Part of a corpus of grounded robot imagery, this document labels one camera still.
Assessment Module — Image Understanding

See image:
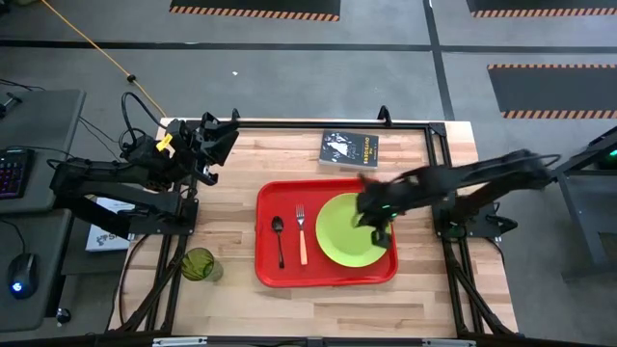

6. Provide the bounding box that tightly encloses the green translucent cup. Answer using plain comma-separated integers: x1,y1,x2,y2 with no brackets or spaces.
180,247,225,283

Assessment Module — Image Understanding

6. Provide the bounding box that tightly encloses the dark metal equipment stand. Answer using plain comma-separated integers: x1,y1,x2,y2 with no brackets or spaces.
553,125,617,280

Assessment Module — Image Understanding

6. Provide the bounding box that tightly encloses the black keyboard cable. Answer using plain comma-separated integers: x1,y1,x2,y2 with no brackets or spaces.
4,144,73,160

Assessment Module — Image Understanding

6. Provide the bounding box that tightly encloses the silver metal bracket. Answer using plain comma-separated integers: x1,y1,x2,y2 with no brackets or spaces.
421,338,477,347
151,336,208,347

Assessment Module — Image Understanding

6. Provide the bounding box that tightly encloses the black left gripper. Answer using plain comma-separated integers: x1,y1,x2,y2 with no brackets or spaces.
167,111,241,187

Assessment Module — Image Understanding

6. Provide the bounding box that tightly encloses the black metal table frame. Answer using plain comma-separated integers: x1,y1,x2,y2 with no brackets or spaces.
108,105,520,338

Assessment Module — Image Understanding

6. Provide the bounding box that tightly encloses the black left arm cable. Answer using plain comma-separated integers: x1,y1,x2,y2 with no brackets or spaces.
118,91,169,161

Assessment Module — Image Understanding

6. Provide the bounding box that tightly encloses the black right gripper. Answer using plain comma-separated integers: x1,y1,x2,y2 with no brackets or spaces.
355,173,416,251

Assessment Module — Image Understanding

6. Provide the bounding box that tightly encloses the black hazard-striped floor mat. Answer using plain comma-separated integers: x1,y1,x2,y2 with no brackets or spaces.
168,0,342,23
486,63,617,120
466,0,617,19

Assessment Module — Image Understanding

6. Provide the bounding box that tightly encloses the white printed box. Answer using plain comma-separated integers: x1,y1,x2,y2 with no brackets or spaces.
85,196,139,254

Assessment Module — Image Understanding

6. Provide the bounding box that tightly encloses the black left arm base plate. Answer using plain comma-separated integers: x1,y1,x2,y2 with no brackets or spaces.
128,196,200,237

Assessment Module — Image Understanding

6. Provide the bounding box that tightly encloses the black mouse cable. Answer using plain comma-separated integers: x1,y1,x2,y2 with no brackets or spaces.
0,219,26,256

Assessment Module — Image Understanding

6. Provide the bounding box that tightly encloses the red plastic tray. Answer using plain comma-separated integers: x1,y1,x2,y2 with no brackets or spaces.
254,178,400,289

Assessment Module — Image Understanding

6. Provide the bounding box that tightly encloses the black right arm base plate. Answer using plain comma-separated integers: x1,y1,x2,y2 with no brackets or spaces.
436,201,503,240

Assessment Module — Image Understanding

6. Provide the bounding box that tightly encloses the black keyboard with lit keys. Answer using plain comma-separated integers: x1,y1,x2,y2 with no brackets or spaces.
0,147,37,200

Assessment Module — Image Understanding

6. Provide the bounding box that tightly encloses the fork with orange handle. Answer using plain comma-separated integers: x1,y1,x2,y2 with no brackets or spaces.
295,203,309,267

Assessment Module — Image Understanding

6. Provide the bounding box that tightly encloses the black spoon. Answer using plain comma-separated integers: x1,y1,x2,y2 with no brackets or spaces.
271,215,286,270

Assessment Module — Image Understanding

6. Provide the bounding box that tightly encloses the grey desk top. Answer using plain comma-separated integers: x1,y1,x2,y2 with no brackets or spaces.
0,207,73,334
0,89,87,216

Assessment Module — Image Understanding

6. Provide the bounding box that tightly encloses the black cable sleeve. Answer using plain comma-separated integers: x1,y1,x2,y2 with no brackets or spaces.
53,195,132,240

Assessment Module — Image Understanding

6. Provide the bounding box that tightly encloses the yellow extension cable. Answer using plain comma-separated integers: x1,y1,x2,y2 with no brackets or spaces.
40,0,168,119

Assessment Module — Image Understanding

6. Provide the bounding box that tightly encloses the black computer mouse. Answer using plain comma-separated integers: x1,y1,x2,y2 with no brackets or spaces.
6,253,40,300

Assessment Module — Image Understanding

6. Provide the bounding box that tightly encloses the lime green plate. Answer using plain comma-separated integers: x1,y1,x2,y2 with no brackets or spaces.
315,192,392,269

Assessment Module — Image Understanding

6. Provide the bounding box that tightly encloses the black paperback book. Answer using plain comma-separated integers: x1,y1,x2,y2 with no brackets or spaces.
318,129,380,171

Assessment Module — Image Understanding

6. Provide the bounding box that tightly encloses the small black tool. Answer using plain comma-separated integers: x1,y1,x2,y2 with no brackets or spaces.
0,93,23,120

